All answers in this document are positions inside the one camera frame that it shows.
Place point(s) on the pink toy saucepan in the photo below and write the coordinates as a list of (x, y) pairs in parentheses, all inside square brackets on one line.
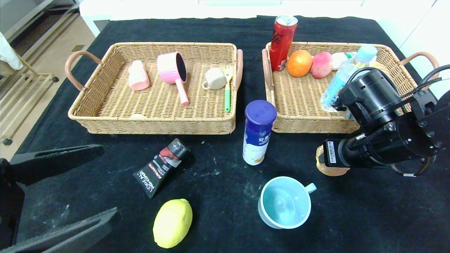
[(168, 68)]

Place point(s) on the small white toy food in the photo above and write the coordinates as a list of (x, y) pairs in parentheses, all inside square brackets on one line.
[(339, 60)]

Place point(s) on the pink peach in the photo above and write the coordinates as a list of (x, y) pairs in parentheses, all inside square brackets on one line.
[(321, 65)]

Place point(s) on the wooden rack with casters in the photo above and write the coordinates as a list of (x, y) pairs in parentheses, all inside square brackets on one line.
[(21, 95)]

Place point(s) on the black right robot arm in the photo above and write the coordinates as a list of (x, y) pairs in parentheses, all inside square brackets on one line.
[(372, 98)]

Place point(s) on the wicker basket holding food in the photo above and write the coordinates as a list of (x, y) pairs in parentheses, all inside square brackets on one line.
[(299, 105)]

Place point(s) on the small pink bottle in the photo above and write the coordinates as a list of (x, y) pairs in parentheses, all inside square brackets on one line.
[(138, 77)]

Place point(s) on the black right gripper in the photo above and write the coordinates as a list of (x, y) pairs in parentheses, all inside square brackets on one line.
[(330, 154)]

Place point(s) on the small cream mug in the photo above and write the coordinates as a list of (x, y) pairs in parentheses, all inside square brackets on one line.
[(215, 79)]

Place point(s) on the white hanging cloth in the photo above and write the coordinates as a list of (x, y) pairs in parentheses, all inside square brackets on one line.
[(7, 52)]

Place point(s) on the teal plastic cup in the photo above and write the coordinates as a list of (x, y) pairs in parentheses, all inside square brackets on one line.
[(284, 203)]

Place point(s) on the black face wash tube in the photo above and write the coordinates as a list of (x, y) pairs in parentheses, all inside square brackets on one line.
[(161, 168)]

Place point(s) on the brown round bread bun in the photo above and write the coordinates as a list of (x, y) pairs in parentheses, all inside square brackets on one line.
[(332, 171)]

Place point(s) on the grey shelf unit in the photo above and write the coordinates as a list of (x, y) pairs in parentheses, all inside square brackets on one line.
[(28, 17)]

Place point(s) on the wicker basket holding kitchen toys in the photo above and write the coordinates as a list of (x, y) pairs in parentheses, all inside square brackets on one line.
[(158, 109)]

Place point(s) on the dark floor socket plate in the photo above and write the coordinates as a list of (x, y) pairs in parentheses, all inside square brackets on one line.
[(78, 47)]

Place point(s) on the white bottle with blue cap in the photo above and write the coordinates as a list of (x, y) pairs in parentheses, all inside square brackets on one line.
[(258, 133)]

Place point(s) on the orange fruit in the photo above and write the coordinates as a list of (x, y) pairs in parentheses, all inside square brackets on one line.
[(299, 63)]

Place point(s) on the clear water bottle teal label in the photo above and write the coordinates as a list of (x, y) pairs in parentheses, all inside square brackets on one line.
[(339, 82)]

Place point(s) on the white desk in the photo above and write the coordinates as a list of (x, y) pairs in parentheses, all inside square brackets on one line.
[(140, 8)]

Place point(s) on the striped cream croissant bread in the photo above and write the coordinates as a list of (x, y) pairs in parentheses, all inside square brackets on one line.
[(379, 66)]

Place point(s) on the small pale round object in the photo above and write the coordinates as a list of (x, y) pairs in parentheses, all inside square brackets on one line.
[(137, 116)]

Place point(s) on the yellow lemon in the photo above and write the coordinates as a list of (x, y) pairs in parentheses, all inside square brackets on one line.
[(172, 223)]

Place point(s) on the red soda can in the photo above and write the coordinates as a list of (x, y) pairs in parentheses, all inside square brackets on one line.
[(283, 42)]

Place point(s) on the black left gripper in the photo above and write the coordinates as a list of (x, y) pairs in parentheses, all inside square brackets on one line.
[(7, 172)]

